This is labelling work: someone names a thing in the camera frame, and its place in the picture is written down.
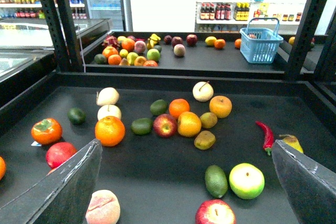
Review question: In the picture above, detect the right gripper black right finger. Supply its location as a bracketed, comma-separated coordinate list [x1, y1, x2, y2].
[271, 140, 335, 223]

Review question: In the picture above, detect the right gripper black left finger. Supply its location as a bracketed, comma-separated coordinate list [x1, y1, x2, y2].
[1, 139, 102, 223]

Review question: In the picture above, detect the large orange near shelf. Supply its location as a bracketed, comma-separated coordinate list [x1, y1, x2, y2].
[177, 111, 202, 137]

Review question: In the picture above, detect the black metal shelf rack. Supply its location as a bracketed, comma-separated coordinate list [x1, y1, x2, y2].
[0, 0, 336, 224]

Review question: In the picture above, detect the green apple far shelf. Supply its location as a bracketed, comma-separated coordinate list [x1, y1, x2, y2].
[146, 48, 161, 62]

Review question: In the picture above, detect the orange beside far lemon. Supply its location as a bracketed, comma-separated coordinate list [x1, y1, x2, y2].
[214, 39, 226, 50]

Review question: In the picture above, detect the yellow lemon far shelf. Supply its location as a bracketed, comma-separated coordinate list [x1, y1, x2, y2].
[205, 36, 217, 47]

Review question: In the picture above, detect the pink peach far shelf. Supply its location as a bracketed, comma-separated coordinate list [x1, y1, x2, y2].
[173, 44, 186, 57]

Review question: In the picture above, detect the pale pink peach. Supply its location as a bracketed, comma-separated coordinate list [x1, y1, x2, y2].
[85, 189, 121, 224]

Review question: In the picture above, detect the red pomegranate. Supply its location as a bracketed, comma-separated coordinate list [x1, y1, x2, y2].
[46, 142, 77, 169]

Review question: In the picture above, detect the red chili pepper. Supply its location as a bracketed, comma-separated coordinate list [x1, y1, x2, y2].
[256, 121, 275, 156]

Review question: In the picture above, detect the bright green apple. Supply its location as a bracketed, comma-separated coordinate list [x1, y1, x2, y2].
[229, 163, 265, 200]

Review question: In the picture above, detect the orange persimmon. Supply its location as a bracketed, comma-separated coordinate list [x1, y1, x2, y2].
[31, 118, 62, 145]

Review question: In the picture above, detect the bumpy orange tangerine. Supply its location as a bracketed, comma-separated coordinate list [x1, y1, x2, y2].
[94, 116, 125, 147]

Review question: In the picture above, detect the green avocado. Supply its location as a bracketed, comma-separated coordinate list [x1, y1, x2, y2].
[204, 165, 228, 198]

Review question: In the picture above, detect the red apple front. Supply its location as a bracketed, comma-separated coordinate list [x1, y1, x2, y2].
[195, 199, 236, 224]

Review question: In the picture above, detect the yellow orange apple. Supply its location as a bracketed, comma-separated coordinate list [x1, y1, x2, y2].
[209, 95, 233, 119]

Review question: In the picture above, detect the red yellow apple centre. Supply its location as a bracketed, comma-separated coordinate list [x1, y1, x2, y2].
[153, 114, 177, 138]

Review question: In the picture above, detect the white pear with stem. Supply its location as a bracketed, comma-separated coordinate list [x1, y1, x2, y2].
[192, 81, 214, 102]

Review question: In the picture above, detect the small blue plastic basket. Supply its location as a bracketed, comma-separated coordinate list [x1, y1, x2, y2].
[239, 17, 284, 64]

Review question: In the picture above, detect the glass top freezer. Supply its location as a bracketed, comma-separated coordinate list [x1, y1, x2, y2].
[1, 18, 113, 77]

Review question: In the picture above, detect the orange near blue basket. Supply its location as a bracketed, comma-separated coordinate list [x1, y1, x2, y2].
[234, 38, 242, 49]

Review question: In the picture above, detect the pink dragon fruit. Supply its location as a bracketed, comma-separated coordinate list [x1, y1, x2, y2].
[102, 35, 121, 49]

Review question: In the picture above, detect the yellow banana bunch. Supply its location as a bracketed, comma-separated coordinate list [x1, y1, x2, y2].
[146, 34, 161, 50]

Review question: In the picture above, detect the dark red apple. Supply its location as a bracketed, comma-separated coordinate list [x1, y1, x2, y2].
[186, 34, 198, 47]

